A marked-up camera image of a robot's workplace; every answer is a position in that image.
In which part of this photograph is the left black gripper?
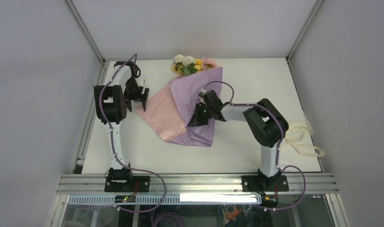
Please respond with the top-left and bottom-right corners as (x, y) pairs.
(124, 77), (149, 112)

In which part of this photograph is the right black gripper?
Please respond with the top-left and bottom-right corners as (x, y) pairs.
(189, 104), (214, 128)

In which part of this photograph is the pink purple wrapping paper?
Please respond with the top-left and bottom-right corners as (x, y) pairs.
(134, 67), (223, 147)

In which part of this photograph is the yellow fake flower stem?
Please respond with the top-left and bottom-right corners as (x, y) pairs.
(171, 59), (202, 76)

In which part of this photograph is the pink fake flower stem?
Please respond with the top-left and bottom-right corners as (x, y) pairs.
(201, 57), (218, 70)

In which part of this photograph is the white fake flower stem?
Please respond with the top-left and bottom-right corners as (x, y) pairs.
(172, 54), (199, 76)

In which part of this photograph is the cream ribbon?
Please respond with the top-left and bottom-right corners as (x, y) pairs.
(281, 122), (325, 157)

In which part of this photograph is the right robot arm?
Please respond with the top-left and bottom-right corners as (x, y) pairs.
(188, 90), (289, 192)

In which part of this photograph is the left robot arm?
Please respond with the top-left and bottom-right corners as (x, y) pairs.
(94, 60), (150, 192)

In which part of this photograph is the white led light bar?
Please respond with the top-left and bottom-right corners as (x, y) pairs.
(179, 193), (243, 203)

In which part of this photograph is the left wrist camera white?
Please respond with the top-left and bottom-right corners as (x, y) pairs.
(139, 78), (145, 88)

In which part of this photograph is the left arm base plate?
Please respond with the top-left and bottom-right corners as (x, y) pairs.
(104, 175), (150, 192)

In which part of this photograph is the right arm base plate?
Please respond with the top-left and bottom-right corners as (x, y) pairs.
(241, 172), (289, 192)

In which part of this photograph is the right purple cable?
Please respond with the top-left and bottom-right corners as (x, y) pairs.
(202, 80), (307, 211)

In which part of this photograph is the aluminium front rail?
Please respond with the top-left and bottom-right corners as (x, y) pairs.
(57, 173), (339, 195)

